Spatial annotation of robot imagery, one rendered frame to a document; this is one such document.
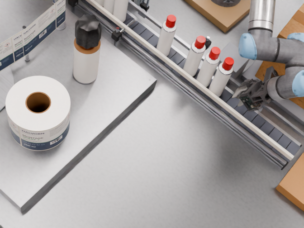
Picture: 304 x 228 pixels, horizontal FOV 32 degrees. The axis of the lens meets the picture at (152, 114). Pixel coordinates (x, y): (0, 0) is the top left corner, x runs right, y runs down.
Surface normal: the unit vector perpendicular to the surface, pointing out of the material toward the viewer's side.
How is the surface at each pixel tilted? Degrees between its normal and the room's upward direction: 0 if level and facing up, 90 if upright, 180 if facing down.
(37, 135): 90
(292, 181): 0
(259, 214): 0
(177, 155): 0
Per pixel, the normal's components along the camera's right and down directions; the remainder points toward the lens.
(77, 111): 0.14, -0.48
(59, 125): 0.68, 0.68
